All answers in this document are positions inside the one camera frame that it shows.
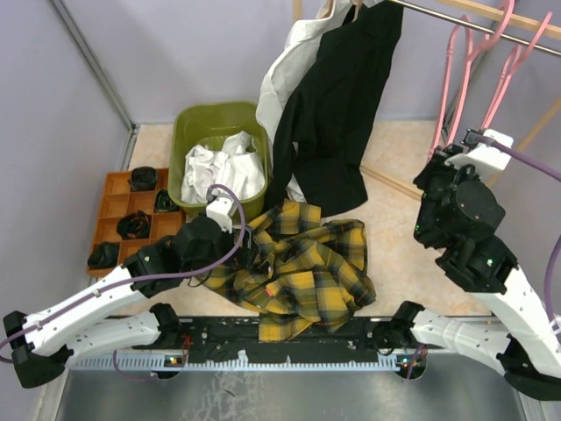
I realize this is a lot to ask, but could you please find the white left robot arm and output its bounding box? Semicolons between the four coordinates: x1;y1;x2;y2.
1;216;255;389

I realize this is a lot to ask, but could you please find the black hanging garment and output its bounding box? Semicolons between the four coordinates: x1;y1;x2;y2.
264;1;404;217

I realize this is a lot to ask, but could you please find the green plastic basket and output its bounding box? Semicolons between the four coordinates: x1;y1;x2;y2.
167;101;271;218

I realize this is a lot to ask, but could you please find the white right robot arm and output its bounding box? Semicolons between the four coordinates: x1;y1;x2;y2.
380;146;560;401

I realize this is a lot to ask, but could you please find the black rolled belt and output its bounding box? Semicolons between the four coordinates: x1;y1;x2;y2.
116;210;152;240
87;241;120;269

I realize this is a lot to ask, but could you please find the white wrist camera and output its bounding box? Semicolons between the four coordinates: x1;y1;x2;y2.
444;131;511;179
205;195;238;233

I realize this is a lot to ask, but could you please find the cream white hanging garment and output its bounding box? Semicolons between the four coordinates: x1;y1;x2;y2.
256;1;363;209

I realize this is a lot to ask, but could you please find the orange compartment tray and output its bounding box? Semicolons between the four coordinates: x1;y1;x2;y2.
87;168;186;278

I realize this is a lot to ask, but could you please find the white collared shirt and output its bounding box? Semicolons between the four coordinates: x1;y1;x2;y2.
181;132;266;204

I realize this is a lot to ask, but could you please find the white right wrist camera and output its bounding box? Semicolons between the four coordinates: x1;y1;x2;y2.
444;131;511;179

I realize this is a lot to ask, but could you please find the pink plastic hanger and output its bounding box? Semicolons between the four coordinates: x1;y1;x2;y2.
480;11;553;129

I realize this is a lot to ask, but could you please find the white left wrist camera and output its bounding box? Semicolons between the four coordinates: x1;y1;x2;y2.
205;195;238;233

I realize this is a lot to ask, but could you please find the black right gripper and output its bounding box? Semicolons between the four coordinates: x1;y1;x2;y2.
410;142;481;242

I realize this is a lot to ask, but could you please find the black rolled belt front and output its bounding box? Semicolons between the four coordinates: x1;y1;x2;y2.
87;241;120;269

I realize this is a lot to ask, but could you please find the wooden rack frame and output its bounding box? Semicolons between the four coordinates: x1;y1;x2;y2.
360;1;560;199

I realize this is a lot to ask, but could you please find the yellow plaid shirt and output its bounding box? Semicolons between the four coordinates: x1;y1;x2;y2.
200;201;376;342

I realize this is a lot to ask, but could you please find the metal hanging rod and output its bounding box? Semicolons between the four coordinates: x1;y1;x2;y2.
385;0;561;59

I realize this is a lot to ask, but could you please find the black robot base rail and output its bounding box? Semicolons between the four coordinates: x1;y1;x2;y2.
131;313;422;365

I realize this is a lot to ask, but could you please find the pink hanger with plaid shirt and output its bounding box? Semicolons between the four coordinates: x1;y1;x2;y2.
428;0;516;164

